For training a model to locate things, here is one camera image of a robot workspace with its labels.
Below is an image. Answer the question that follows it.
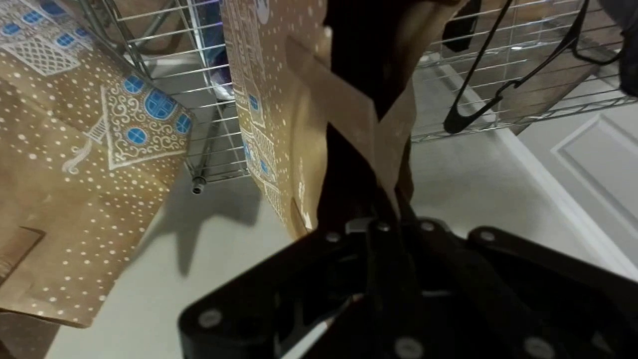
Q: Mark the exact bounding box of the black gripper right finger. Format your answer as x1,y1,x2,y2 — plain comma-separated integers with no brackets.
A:
397,197,638,359

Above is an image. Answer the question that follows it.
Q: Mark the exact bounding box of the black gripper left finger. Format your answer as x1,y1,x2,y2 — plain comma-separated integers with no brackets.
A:
176,187,425,359

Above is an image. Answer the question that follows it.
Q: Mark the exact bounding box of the brown dotted paper bag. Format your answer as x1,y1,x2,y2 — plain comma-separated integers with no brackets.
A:
220,0,469,240
0,0,196,328

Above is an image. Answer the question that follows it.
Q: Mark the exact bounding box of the white panelled door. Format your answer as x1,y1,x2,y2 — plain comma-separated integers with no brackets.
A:
515,103,638,282

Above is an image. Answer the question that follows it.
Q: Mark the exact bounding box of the chrome wire rack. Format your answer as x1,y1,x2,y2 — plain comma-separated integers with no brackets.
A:
72,0,638,195

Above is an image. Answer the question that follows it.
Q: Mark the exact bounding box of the black wire hanger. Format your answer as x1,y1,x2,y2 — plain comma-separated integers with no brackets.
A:
441,0,630,135

